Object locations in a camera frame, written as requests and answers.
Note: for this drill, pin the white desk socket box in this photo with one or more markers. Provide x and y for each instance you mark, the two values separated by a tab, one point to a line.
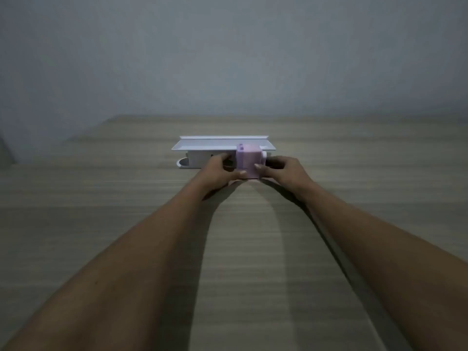
204	144

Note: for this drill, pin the person's right forearm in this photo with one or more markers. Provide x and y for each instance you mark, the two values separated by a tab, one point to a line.
387	259

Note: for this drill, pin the person's right hand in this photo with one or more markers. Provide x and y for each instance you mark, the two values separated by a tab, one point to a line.
289	173

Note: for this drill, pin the person's left forearm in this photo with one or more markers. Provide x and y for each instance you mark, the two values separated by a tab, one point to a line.
128	274

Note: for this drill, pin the pink pencil sharpener body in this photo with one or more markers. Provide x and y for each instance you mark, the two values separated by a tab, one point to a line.
248	157

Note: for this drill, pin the person's left hand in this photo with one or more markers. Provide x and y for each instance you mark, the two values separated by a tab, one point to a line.
214	175

